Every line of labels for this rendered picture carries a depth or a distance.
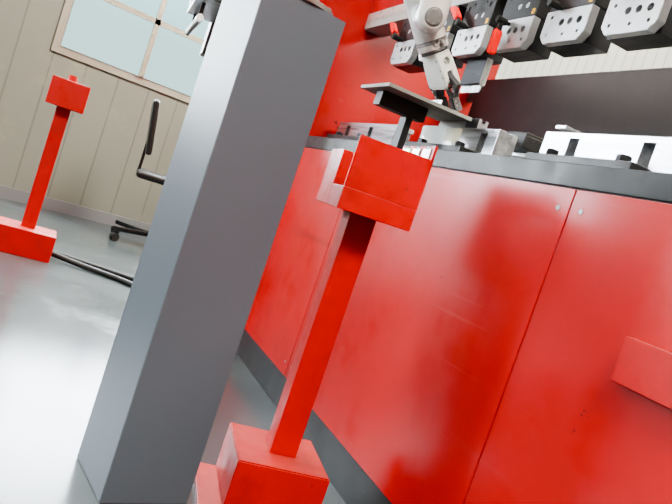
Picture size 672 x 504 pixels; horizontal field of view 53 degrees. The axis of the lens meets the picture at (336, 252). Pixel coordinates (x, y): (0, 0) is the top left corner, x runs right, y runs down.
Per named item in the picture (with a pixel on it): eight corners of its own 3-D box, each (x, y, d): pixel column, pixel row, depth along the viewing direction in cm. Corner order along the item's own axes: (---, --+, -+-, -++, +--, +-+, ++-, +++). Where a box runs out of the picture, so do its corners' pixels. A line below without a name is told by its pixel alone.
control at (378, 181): (315, 199, 152) (341, 122, 151) (379, 221, 156) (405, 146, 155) (336, 207, 133) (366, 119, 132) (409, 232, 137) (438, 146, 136)
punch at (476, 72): (456, 91, 195) (467, 59, 194) (462, 94, 196) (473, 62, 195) (476, 90, 186) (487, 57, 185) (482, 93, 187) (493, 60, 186)
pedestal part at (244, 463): (192, 465, 155) (208, 416, 154) (295, 487, 161) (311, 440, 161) (195, 510, 135) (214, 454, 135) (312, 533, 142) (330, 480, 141)
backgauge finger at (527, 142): (456, 128, 198) (462, 111, 197) (524, 157, 208) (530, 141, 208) (480, 129, 187) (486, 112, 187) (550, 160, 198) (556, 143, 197)
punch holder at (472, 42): (448, 56, 198) (467, 1, 196) (472, 67, 201) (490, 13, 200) (477, 52, 184) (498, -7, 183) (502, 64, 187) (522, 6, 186)
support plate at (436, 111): (360, 87, 188) (361, 84, 188) (437, 120, 199) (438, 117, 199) (389, 85, 172) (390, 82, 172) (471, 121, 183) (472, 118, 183)
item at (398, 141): (351, 166, 184) (377, 89, 183) (396, 182, 190) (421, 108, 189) (357, 167, 181) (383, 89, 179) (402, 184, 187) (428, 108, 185)
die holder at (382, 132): (332, 145, 264) (340, 121, 263) (345, 150, 266) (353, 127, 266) (389, 152, 218) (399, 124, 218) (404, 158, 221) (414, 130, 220)
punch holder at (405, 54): (388, 64, 234) (404, 18, 233) (408, 73, 237) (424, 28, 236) (408, 61, 220) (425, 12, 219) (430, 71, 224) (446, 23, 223)
